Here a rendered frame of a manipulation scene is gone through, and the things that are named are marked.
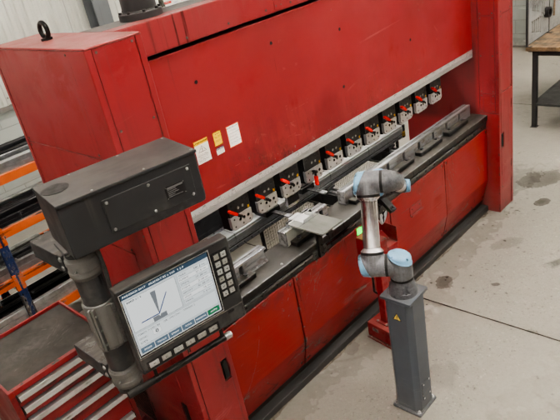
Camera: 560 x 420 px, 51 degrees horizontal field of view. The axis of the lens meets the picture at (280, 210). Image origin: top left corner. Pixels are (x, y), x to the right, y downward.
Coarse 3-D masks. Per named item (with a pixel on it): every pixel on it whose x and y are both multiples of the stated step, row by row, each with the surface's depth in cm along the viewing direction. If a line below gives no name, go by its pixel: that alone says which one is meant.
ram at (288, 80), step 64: (320, 0) 321; (384, 0) 363; (448, 0) 417; (192, 64) 268; (256, 64) 296; (320, 64) 331; (384, 64) 376; (192, 128) 275; (256, 128) 305; (320, 128) 342
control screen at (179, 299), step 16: (176, 272) 205; (192, 272) 209; (208, 272) 214; (144, 288) 199; (160, 288) 203; (176, 288) 207; (192, 288) 211; (208, 288) 215; (128, 304) 197; (144, 304) 201; (160, 304) 205; (176, 304) 209; (192, 304) 213; (208, 304) 217; (128, 320) 199; (144, 320) 202; (160, 320) 206; (176, 320) 210; (192, 320) 215; (144, 336) 204; (160, 336) 208; (144, 352) 206
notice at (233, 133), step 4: (232, 124) 293; (236, 124) 294; (228, 128) 291; (232, 128) 293; (236, 128) 295; (228, 132) 292; (232, 132) 294; (236, 132) 295; (228, 136) 292; (232, 136) 294; (236, 136) 296; (240, 136) 298; (228, 140) 293; (232, 140) 295; (236, 140) 296; (240, 140) 298; (232, 144) 295; (236, 144) 297
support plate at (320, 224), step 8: (320, 216) 343; (288, 224) 341; (296, 224) 339; (304, 224) 337; (312, 224) 336; (320, 224) 334; (328, 224) 332; (336, 224) 331; (312, 232) 328; (320, 232) 326
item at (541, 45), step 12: (528, 0) 594; (540, 0) 617; (552, 0) 643; (528, 12) 600; (540, 12) 623; (552, 12) 649; (528, 24) 606; (552, 24) 656; (528, 36) 611; (540, 36) 635; (552, 36) 635; (528, 48) 614; (540, 48) 606; (552, 48) 598; (540, 96) 656; (552, 96) 649
